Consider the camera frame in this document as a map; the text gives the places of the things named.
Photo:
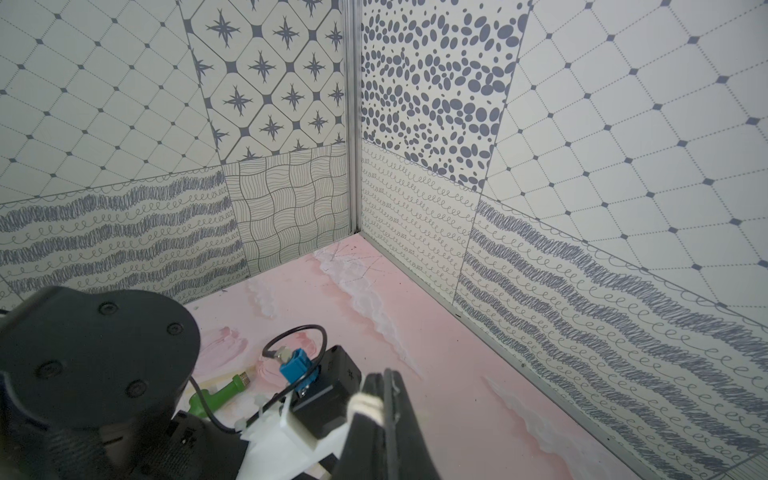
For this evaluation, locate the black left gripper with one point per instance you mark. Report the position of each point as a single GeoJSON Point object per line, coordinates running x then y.
{"type": "Point", "coordinates": [90, 389]}

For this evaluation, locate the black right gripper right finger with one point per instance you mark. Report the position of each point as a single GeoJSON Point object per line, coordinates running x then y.
{"type": "Point", "coordinates": [407, 455]}

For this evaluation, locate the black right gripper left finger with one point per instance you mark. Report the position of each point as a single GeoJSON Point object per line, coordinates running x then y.
{"type": "Point", "coordinates": [363, 456]}

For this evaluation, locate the white bag drawstring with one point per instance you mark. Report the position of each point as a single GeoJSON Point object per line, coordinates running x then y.
{"type": "Point", "coordinates": [366, 405]}

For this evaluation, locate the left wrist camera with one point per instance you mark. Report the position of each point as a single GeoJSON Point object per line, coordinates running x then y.
{"type": "Point", "coordinates": [299, 433]}

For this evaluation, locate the green hose connector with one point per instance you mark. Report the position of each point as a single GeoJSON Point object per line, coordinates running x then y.
{"type": "Point", "coordinates": [203, 400]}

